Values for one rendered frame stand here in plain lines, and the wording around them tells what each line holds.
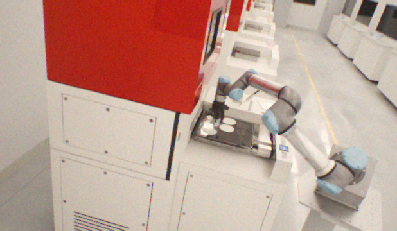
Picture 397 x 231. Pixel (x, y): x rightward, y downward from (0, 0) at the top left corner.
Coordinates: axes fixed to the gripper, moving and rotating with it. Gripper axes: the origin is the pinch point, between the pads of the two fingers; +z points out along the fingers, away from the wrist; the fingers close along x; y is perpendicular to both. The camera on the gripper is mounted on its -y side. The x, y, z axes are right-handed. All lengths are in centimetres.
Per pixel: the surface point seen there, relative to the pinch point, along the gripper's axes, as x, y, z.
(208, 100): -22.5, -20.0, -5.2
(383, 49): 3, -665, 11
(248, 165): 33.4, 8.2, 9.3
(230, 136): 13.3, 0.9, 1.4
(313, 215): 76, -4, 26
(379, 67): 11, -669, 50
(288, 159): 53, 3, -5
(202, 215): 21, 30, 45
